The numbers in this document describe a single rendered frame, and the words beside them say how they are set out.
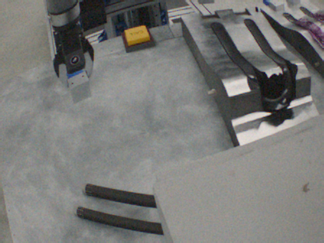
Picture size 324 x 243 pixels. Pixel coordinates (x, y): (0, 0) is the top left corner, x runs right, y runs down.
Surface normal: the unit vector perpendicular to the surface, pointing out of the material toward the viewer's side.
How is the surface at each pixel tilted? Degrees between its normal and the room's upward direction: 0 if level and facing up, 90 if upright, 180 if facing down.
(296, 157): 0
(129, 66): 0
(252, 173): 0
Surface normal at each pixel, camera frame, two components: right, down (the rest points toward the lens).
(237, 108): 0.25, 0.66
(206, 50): -0.08, -0.60
